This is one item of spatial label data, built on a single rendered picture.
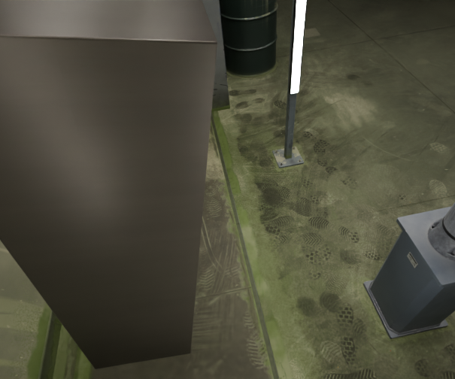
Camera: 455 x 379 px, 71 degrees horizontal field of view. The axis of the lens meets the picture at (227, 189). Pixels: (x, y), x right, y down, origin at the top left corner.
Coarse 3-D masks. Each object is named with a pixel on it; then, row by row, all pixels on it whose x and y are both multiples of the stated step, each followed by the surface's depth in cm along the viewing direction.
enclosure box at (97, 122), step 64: (0, 0) 38; (64, 0) 40; (128, 0) 42; (192, 0) 45; (0, 64) 34; (64, 64) 35; (128, 64) 37; (192, 64) 38; (0, 128) 40; (64, 128) 41; (128, 128) 43; (192, 128) 45; (0, 192) 47; (64, 192) 49; (128, 192) 52; (192, 192) 55; (64, 256) 62; (128, 256) 66; (192, 256) 71; (64, 320) 83; (128, 320) 90; (192, 320) 99
